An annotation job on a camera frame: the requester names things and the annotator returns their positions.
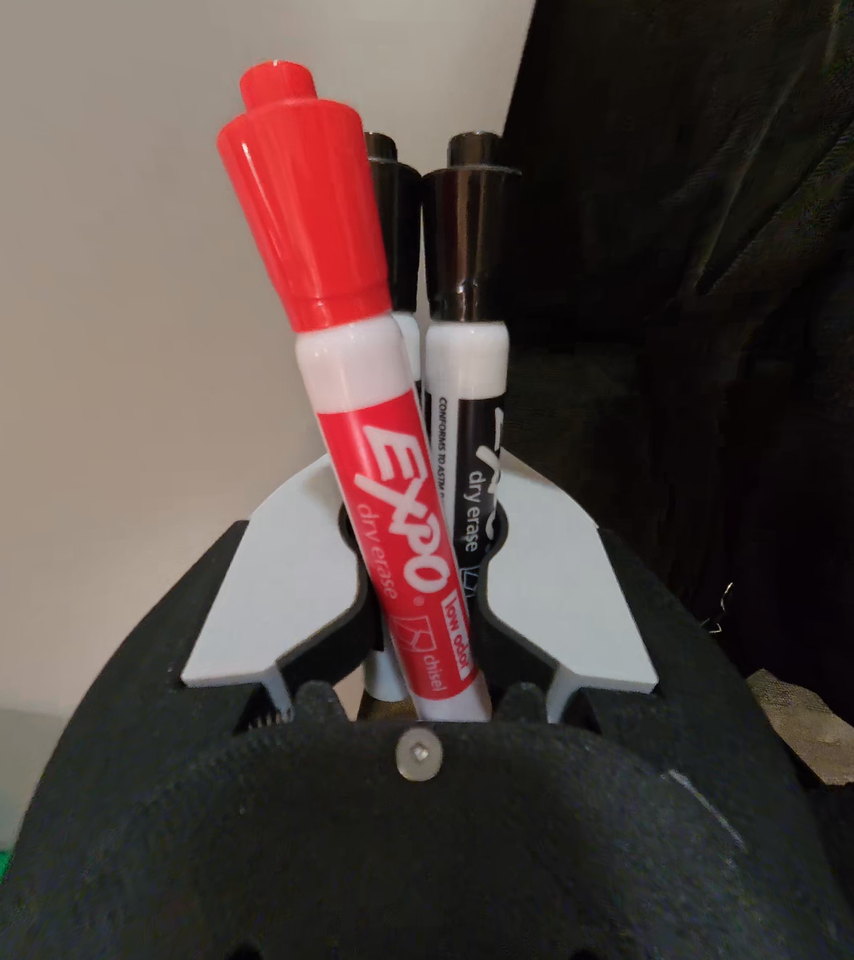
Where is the red dry erase marker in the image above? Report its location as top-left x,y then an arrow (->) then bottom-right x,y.
217,60 -> 493,723

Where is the black dry erase marker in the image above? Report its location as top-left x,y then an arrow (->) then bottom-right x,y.
421,131 -> 524,594
361,131 -> 426,702

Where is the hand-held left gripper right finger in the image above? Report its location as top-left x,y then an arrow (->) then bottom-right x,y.
472,453 -> 658,723

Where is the small metal clip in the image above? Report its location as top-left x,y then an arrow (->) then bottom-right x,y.
700,581 -> 736,639

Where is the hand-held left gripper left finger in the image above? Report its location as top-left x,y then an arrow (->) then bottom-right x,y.
179,457 -> 383,706

